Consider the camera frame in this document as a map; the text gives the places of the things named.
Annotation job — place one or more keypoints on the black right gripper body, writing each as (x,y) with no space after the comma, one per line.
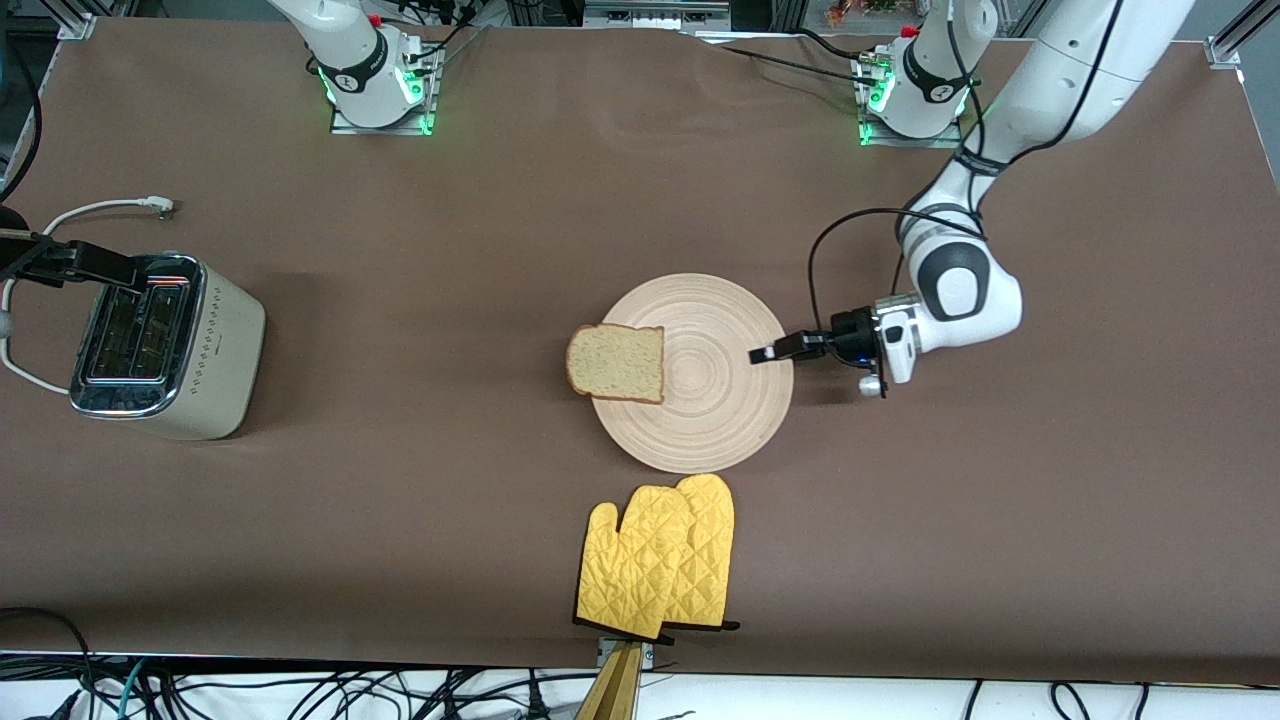
(48,260)

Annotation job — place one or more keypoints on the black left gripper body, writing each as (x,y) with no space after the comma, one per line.
(851,338)

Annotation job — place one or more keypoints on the round wooden plate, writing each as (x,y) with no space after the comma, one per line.
(710,400)

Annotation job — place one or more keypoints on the brown-crust bread slice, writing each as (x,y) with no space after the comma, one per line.
(618,362)

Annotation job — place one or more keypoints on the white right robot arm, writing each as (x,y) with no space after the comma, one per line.
(360,80)

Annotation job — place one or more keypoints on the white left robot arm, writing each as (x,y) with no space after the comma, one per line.
(1080,60)

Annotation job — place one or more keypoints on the cream chrome two-slot toaster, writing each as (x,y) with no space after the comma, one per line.
(200,350)

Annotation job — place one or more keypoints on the yellow quilted oven mitt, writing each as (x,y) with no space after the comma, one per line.
(632,565)
(710,540)

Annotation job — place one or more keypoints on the orange red cluttered object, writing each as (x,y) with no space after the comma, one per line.
(860,10)

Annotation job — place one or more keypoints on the grey box behind table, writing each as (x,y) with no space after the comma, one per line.
(655,12)

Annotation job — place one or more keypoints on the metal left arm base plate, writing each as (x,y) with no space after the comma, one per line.
(870,138)

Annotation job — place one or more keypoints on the aluminium frame bracket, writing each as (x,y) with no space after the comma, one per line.
(1225,48)
(78,22)

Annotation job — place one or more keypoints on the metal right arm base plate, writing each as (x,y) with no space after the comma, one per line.
(345,125)

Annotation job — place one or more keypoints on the wooden camera mount stick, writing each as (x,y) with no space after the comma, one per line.
(615,690)

